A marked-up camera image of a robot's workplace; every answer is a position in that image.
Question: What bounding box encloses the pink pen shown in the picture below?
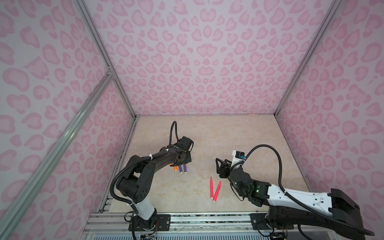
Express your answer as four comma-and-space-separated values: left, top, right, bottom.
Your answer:
213, 182, 222, 202
210, 177, 214, 199

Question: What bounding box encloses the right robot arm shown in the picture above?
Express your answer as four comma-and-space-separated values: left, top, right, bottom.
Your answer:
216, 159, 366, 240

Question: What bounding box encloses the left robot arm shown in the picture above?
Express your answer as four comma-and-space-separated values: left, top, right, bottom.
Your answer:
110, 137, 194, 221

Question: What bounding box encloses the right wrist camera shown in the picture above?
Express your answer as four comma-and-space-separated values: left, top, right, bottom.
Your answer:
231, 150, 245, 166

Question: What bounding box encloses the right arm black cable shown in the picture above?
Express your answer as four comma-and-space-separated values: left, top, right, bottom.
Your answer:
236, 144, 376, 238

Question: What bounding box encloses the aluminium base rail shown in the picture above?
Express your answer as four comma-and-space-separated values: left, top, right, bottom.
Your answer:
81, 211, 304, 240

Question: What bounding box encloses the diagonal aluminium frame bar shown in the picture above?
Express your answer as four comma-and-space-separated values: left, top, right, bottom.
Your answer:
1, 74, 113, 240

